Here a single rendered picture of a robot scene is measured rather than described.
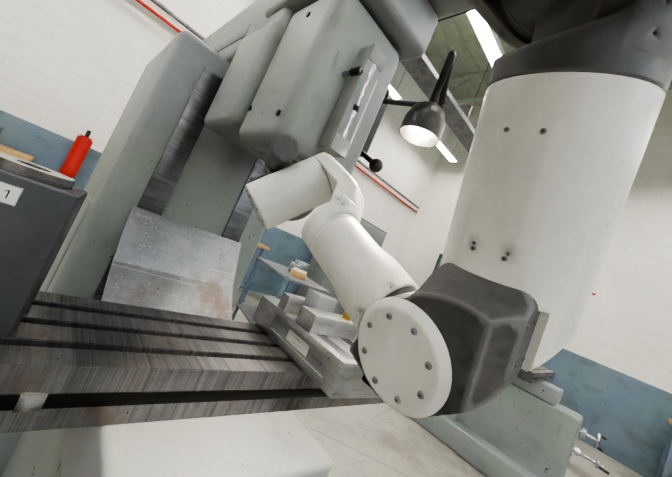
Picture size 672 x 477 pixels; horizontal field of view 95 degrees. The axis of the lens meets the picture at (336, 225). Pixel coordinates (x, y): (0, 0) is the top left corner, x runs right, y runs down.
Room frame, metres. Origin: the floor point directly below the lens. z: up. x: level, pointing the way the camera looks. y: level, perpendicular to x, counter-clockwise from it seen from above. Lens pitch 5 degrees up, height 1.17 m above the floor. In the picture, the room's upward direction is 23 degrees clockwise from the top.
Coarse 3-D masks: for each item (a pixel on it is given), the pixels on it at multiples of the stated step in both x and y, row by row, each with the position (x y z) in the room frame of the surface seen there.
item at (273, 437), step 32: (224, 416) 0.56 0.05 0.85; (256, 416) 0.59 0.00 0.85; (288, 416) 0.63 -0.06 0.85; (64, 448) 0.51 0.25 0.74; (96, 448) 0.42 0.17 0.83; (128, 448) 0.42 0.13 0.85; (160, 448) 0.44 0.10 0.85; (192, 448) 0.46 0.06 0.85; (224, 448) 0.49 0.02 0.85; (256, 448) 0.51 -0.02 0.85; (288, 448) 0.54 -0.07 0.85; (320, 448) 0.58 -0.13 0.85
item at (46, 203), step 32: (0, 160) 0.37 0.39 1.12; (0, 192) 0.36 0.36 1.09; (32, 192) 0.37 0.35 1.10; (64, 192) 0.39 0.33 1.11; (0, 224) 0.37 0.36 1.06; (32, 224) 0.38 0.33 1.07; (64, 224) 0.40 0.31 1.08; (0, 256) 0.37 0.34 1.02; (32, 256) 0.39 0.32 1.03; (0, 288) 0.38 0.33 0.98; (32, 288) 0.40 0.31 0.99; (0, 320) 0.39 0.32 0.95
